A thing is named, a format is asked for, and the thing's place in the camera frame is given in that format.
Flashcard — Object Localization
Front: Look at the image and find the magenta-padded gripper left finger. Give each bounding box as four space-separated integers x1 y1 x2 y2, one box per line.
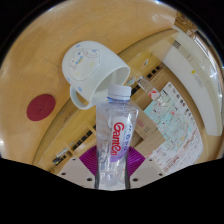
57 144 101 190

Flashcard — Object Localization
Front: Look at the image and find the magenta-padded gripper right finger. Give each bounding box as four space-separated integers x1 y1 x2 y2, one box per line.
125 145 166 190

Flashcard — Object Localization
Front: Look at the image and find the clear plastic water bottle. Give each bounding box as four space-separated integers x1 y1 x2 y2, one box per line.
94 84 139 191

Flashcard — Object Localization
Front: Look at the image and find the small red-labelled water bottle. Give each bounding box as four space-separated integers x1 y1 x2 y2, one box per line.
134 75 161 101

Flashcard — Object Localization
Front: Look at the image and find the flat round red coaster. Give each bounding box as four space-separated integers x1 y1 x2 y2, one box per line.
26 93 57 122

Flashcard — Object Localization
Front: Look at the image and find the white door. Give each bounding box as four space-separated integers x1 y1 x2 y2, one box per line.
162 31 223 137

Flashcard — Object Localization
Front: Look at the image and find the white ceramic mug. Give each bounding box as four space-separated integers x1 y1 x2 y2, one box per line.
61 40 131 111

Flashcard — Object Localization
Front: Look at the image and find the large wall poster sheet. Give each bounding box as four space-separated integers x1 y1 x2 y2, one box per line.
143 81 205 176

